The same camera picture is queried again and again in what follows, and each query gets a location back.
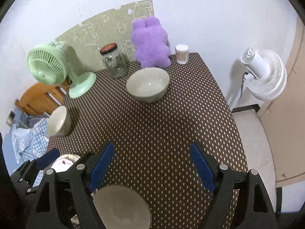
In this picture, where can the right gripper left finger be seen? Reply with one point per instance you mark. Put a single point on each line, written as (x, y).
(95, 171)

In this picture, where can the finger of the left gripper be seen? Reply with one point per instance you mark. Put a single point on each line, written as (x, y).
(27, 173)
(50, 206)

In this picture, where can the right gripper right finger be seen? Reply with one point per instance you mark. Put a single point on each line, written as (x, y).
(253, 209)

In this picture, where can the cream floral bowl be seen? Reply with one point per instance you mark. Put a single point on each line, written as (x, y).
(148, 85)
(121, 207)

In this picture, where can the red floral white plate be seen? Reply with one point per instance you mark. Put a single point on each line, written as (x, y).
(64, 162)

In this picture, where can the blue checkered cloth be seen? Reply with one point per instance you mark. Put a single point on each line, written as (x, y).
(29, 137)

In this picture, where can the grey bowl left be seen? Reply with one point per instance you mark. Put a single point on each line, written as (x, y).
(59, 123)

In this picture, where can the brown polka dot tablecloth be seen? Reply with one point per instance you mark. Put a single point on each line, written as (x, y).
(152, 140)

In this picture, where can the orange wooden chair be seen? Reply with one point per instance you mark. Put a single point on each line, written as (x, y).
(40, 98)

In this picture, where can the glass jar black lid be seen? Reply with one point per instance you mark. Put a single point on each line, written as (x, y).
(113, 60)

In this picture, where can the green desk fan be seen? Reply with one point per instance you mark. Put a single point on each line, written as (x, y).
(50, 65)

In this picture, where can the white standing fan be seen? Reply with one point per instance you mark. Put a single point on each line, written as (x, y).
(265, 78)

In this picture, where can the purple plush toy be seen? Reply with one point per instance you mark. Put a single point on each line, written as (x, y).
(151, 42)

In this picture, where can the cotton swab container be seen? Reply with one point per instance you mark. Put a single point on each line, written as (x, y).
(182, 54)

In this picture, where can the green patterned wall sheet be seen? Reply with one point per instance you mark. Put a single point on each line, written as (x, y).
(85, 39)

